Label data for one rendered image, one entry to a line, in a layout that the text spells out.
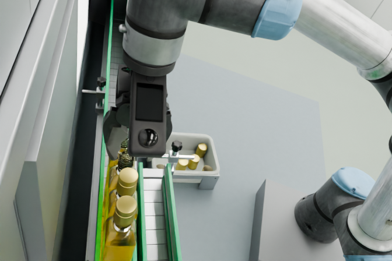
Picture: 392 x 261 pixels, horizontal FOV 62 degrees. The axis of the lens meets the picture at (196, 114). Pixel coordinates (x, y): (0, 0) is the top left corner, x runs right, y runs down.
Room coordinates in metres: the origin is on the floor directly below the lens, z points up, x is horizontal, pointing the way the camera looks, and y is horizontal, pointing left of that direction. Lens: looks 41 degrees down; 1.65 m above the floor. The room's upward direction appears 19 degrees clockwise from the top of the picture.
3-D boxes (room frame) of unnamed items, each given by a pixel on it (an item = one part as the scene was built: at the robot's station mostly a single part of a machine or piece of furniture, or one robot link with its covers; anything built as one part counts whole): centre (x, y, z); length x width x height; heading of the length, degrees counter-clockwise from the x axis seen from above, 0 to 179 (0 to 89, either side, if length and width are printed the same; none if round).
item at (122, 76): (0.37, 0.09, 1.35); 0.09 x 0.08 x 0.12; 23
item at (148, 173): (0.58, 0.06, 0.85); 0.09 x 0.04 x 0.07; 112
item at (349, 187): (0.64, -0.47, 1.00); 0.13 x 0.12 x 0.14; 13
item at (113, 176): (0.40, 0.10, 0.99); 0.06 x 0.06 x 0.21; 22
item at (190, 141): (0.73, -0.01, 0.80); 0.22 x 0.17 x 0.09; 112
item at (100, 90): (0.74, 0.32, 0.94); 0.07 x 0.04 x 0.13; 112
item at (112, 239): (0.29, 0.06, 0.99); 0.06 x 0.06 x 0.21; 23
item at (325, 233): (0.65, -0.47, 0.88); 0.15 x 0.15 x 0.10
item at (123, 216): (0.29, 0.06, 1.14); 0.04 x 0.04 x 0.04
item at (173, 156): (0.59, 0.04, 0.95); 0.17 x 0.03 x 0.12; 112
